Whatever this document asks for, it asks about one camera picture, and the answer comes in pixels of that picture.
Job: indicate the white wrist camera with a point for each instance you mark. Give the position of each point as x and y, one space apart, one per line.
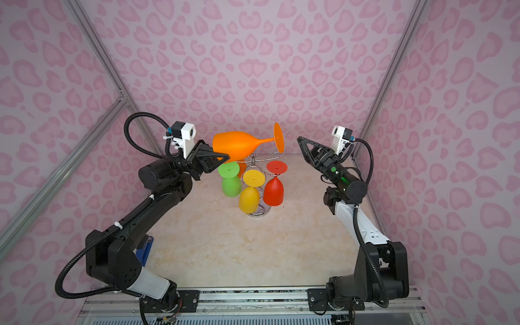
181 136
342 139

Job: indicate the yellow wine glass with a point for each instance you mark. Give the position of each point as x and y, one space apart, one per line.
250 197

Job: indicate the blue stapler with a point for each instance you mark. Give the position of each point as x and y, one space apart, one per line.
143 249

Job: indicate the red wine glass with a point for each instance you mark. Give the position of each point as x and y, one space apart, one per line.
274 189

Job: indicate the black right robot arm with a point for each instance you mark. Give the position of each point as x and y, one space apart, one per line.
381 271

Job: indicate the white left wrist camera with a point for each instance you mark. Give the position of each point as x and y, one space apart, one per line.
181 136

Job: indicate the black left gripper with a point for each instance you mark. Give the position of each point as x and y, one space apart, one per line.
200 161

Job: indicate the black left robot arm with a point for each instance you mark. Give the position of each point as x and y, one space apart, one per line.
111 258

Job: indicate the chrome wire wine glass rack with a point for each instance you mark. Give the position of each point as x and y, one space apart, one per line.
260 162

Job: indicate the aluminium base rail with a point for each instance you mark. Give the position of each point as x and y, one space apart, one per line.
253 305

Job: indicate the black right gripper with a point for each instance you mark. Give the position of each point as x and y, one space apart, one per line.
328 165

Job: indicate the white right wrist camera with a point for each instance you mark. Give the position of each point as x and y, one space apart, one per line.
342 139

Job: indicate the green wine glass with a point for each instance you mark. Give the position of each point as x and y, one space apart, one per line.
231 183

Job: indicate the orange wine glass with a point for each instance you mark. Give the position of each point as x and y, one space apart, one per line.
243 166
239 145

